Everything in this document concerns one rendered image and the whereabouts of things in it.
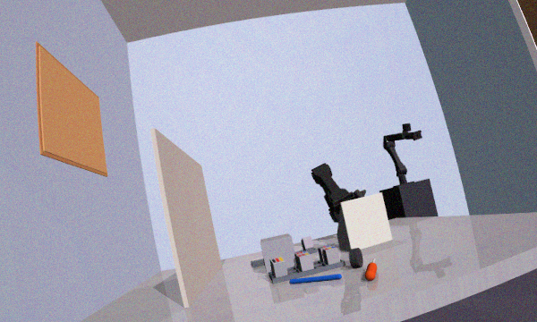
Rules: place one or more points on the blue rod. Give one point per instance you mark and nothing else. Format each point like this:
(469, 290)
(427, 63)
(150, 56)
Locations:
(316, 279)

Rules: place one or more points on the beige flat panel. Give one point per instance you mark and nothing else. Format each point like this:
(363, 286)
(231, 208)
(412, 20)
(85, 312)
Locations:
(188, 218)

